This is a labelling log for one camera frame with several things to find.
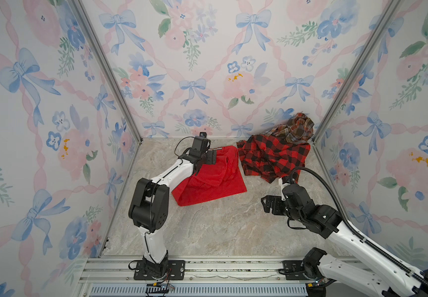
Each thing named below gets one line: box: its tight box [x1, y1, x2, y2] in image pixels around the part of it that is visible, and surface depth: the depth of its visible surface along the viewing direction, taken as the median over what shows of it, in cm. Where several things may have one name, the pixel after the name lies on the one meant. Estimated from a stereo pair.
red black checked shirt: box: [236, 134, 311, 184], surface depth 105 cm
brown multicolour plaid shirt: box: [263, 112, 315, 143], surface depth 109 cm
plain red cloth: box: [171, 145, 248, 207], surface depth 94 cm
